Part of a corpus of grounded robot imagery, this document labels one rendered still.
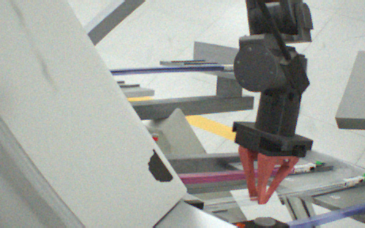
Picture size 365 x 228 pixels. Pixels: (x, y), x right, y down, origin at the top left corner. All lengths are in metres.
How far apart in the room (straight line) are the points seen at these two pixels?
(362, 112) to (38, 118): 1.27
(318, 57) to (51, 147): 2.49
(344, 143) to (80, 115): 2.07
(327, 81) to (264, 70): 1.78
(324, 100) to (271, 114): 1.63
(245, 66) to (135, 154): 0.55
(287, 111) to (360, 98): 0.66
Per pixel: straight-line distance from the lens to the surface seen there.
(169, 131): 1.37
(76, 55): 0.25
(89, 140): 0.26
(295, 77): 0.73
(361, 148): 2.26
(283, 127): 0.88
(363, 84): 1.56
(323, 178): 1.14
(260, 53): 0.81
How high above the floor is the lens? 1.58
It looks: 35 degrees down
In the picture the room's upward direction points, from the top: 31 degrees counter-clockwise
